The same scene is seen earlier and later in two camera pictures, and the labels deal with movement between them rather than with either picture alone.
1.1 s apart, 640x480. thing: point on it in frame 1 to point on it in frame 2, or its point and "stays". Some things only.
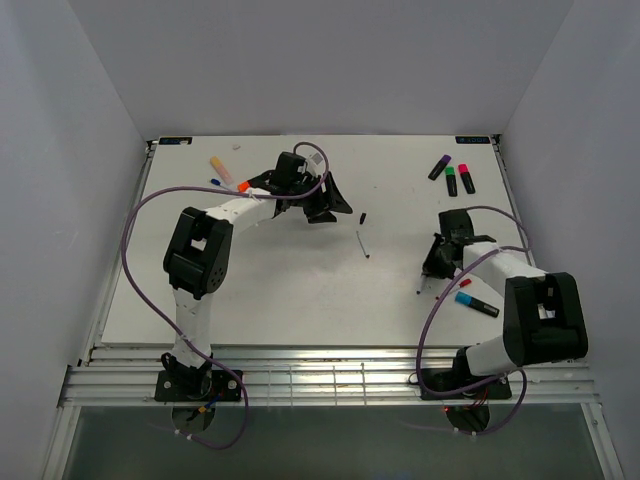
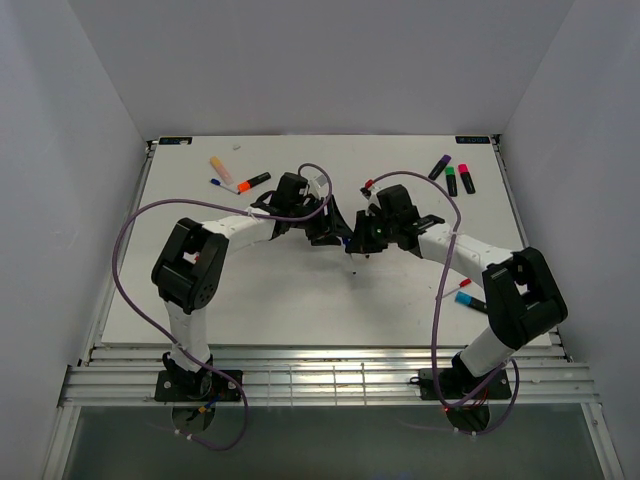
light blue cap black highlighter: [468, 299] stays
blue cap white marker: [420, 284] to [347, 246]
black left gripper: [330, 199] to [325, 233]
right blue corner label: [472, 140] stays
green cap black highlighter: [451, 181] stays
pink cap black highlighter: [466, 178] stays
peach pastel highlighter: [219, 166] stays
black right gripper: [430, 267] to [361, 243]
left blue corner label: [175, 140] stays
